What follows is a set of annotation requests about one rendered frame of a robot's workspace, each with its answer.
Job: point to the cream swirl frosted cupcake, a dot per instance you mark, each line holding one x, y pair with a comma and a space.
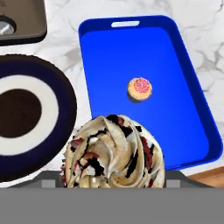
113, 153

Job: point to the small pink sprinkled cookie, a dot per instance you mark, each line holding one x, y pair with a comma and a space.
140, 88

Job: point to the dark blue and white plate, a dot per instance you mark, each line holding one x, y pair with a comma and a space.
29, 116

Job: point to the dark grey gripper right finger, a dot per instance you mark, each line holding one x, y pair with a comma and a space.
175, 181

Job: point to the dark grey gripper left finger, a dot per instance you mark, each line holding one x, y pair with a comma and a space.
48, 180

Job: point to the blue plastic tray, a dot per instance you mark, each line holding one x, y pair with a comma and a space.
140, 58

